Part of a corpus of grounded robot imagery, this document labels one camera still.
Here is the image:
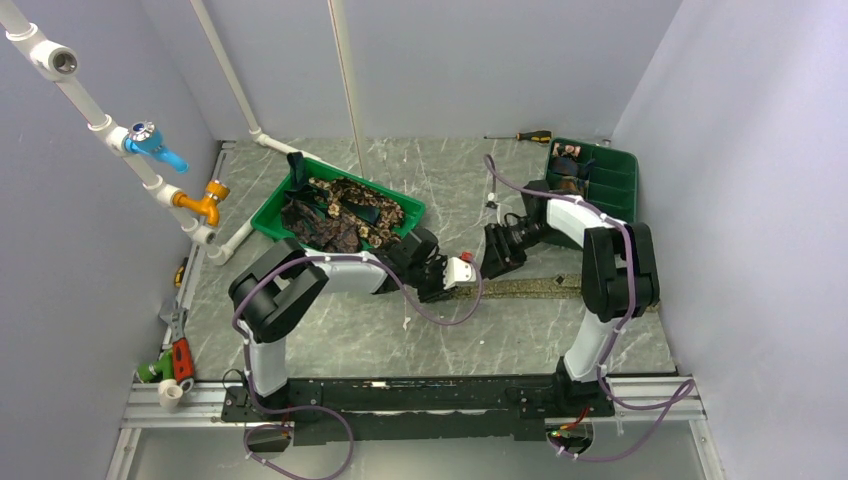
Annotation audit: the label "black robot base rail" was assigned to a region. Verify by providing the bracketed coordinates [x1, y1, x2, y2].
[220, 372, 615, 446]

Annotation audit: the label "green pipe fitting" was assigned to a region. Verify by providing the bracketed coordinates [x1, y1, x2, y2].
[135, 350, 175, 383]

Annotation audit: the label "dark teal tie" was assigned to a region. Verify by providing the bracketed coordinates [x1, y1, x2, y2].
[285, 153, 386, 227]

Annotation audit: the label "brown floral tie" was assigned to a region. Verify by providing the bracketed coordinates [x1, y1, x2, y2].
[308, 177, 406, 248]

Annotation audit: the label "orange handled screwdriver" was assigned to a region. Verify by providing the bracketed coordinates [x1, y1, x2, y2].
[483, 130, 553, 145]

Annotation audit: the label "white pvc pipe frame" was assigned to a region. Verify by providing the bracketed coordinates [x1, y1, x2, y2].
[1, 1, 253, 265]

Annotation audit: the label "orange brass tap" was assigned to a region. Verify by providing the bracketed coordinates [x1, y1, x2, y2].
[171, 179, 230, 227]

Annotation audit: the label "rolled ties in organizer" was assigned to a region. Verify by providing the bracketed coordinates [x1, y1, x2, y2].
[548, 142, 593, 197]

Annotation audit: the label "red pipe wrench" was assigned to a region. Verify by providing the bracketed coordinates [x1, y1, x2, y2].
[159, 300, 195, 392]

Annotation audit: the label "green compartment organizer box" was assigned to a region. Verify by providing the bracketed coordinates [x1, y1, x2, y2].
[545, 137, 639, 223]

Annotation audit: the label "olive gold patterned tie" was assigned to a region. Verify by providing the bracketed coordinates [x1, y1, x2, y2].
[433, 273, 588, 307]

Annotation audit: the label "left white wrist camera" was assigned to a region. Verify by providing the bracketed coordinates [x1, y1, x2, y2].
[443, 252, 478, 290]

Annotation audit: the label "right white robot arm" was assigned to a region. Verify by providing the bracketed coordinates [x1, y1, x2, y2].
[480, 189, 660, 415]

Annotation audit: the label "blue valve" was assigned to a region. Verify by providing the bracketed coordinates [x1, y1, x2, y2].
[123, 121, 189, 173]

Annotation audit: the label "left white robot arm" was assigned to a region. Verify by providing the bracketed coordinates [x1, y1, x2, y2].
[228, 228, 451, 420]

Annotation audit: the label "white vertical pole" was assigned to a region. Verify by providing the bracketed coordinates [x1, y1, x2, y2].
[328, 0, 367, 177]

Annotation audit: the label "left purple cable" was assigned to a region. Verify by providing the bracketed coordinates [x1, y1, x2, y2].
[230, 254, 485, 480]

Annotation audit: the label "yellow black tool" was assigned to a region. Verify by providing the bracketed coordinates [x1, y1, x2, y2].
[173, 257, 188, 289]

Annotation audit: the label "aluminium frame rail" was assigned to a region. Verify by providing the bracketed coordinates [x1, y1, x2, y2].
[107, 376, 726, 479]

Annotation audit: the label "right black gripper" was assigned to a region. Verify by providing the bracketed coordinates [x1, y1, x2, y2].
[478, 219, 560, 281]

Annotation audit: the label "green tray of ties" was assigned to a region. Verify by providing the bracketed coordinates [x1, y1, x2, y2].
[251, 153, 426, 253]

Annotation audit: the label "white pipe fitting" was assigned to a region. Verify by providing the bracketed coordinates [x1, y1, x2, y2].
[157, 379, 184, 412]

